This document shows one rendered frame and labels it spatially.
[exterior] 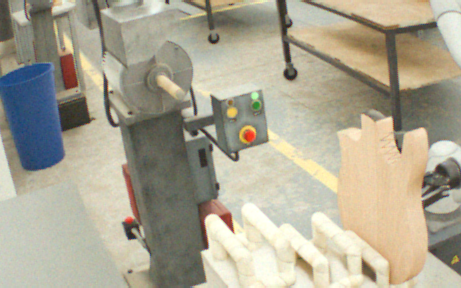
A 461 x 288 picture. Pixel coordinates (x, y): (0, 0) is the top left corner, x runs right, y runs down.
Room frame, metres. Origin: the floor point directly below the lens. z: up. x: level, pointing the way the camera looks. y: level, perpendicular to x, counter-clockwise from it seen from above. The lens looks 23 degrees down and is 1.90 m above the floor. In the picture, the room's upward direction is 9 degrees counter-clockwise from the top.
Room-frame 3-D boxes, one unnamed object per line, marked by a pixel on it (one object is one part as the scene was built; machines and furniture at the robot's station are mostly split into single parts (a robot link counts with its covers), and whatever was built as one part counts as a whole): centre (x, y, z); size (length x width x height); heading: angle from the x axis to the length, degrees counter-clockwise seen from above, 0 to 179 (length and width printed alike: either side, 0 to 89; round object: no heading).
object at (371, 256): (1.26, -0.27, 1.04); 0.20 x 0.03 x 0.03; 18
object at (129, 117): (2.36, 0.28, 1.11); 0.36 x 0.24 x 0.04; 19
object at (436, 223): (1.88, -0.69, 0.73); 0.22 x 0.18 x 0.06; 12
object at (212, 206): (2.42, 0.13, 0.49); 0.25 x 0.12 x 0.37; 19
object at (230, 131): (2.30, 0.00, 0.99); 0.24 x 0.21 x 0.26; 19
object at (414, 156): (1.15, -0.35, 1.33); 0.07 x 0.04 x 0.10; 18
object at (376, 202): (1.27, -0.31, 1.17); 0.35 x 0.04 x 0.40; 18
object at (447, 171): (1.33, -0.49, 1.15); 0.09 x 0.08 x 0.07; 108
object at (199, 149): (2.41, 0.14, 0.93); 0.15 x 0.10 x 0.55; 19
